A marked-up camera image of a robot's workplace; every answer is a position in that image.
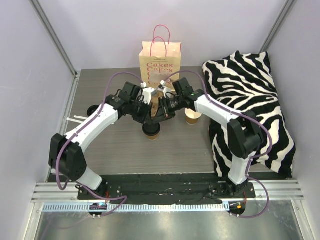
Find black plastic cup lid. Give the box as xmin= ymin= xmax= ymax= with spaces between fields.
xmin=142 ymin=123 xmax=161 ymax=137

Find brown paper coffee cup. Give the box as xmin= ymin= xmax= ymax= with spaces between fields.
xmin=184 ymin=108 xmax=202 ymax=125

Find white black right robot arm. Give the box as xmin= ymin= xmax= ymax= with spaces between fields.
xmin=155 ymin=78 xmax=264 ymax=198

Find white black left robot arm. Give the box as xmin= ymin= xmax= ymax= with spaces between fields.
xmin=48 ymin=82 xmax=157 ymax=200

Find brown pulp cup carrier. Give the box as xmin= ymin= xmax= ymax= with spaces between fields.
xmin=150 ymin=94 xmax=163 ymax=120

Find white wrapped straw upper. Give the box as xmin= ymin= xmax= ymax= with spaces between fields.
xmin=73 ymin=115 xmax=88 ymax=120

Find white wrapped straw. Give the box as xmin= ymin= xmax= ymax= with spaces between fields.
xmin=66 ymin=117 xmax=83 ymax=124
xmin=73 ymin=115 xmax=88 ymax=120

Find white wrapped straw lower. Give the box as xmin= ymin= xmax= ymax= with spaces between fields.
xmin=66 ymin=117 xmax=83 ymax=124

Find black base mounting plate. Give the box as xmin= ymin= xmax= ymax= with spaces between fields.
xmin=76 ymin=174 xmax=257 ymax=205

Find zebra print pillow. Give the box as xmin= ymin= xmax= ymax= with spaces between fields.
xmin=202 ymin=51 xmax=296 ymax=179

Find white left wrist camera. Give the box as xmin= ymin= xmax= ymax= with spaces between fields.
xmin=140 ymin=82 xmax=157 ymax=105

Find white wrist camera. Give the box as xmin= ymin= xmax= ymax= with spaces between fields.
xmin=157 ymin=80 xmax=172 ymax=97
xmin=140 ymin=82 xmax=157 ymax=105

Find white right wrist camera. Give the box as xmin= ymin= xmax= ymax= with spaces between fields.
xmin=157 ymin=80 xmax=172 ymax=97

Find paper cakes bag pink handles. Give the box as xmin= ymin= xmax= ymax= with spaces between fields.
xmin=139 ymin=24 xmax=182 ymax=90

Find aluminium frame rail front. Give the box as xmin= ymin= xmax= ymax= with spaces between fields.
xmin=31 ymin=180 xmax=304 ymax=216

